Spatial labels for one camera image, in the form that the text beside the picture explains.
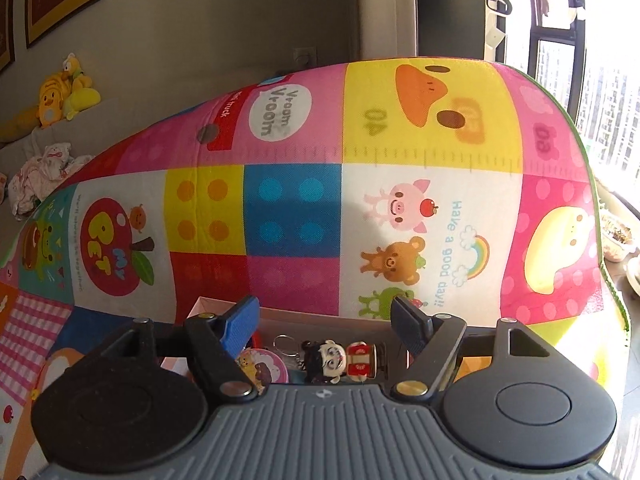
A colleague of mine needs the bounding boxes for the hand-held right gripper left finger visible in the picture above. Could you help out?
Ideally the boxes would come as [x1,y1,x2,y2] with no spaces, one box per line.
[120,294,261,406]

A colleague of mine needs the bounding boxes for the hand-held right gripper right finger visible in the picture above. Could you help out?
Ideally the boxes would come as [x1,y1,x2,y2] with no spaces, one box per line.
[391,296,548,403]

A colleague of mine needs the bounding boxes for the round pink cartoon tin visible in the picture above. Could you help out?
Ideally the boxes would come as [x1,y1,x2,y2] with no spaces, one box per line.
[234,349,290,390]

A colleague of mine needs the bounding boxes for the pink cardboard box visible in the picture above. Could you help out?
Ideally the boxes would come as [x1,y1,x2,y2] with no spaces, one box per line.
[161,296,401,387]

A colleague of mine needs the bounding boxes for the black-haired figure keychain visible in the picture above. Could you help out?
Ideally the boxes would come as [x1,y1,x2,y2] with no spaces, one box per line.
[272,332,377,385]

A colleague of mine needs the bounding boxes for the colourful cartoon play mat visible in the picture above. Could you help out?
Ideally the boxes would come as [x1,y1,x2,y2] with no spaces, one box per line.
[0,57,632,480]

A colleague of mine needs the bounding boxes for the white flower pot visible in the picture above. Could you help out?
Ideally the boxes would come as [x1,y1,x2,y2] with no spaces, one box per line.
[597,210,640,263]

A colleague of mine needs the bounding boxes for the floral white cloth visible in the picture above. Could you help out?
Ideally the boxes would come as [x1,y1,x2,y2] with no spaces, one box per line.
[7,142,93,218]

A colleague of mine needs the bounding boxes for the grey sofa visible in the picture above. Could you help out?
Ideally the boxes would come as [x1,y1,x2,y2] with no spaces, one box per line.
[0,97,116,261]

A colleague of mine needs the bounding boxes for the yellow plush dog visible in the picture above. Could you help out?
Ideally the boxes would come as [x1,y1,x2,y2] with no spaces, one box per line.
[61,52,102,121]

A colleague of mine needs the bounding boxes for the yellow plush tiger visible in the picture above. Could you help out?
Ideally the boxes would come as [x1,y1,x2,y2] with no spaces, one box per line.
[37,72,76,126]

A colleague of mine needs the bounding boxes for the window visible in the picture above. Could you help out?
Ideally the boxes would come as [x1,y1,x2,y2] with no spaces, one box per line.
[520,0,640,201]

